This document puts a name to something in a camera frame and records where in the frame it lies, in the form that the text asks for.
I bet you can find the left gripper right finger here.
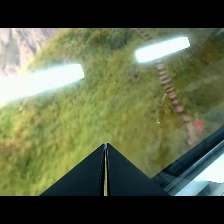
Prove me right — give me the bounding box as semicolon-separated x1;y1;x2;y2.
106;142;170;197

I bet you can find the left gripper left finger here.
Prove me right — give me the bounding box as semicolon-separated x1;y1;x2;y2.
40;143;107;197

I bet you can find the silver frame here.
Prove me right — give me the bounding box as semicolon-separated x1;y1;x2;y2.
164;140;224;197

